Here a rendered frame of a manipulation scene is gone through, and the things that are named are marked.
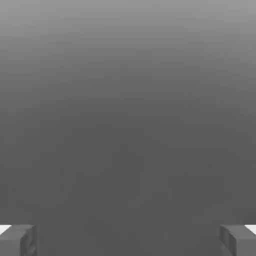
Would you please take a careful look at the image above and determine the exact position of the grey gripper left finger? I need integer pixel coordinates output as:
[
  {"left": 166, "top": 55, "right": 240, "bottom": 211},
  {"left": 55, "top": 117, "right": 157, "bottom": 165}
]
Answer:
[{"left": 0, "top": 224, "right": 38, "bottom": 256}]

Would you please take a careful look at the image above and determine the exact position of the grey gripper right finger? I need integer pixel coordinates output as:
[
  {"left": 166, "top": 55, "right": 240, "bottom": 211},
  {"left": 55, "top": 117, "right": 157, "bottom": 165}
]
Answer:
[{"left": 219, "top": 224, "right": 256, "bottom": 256}]

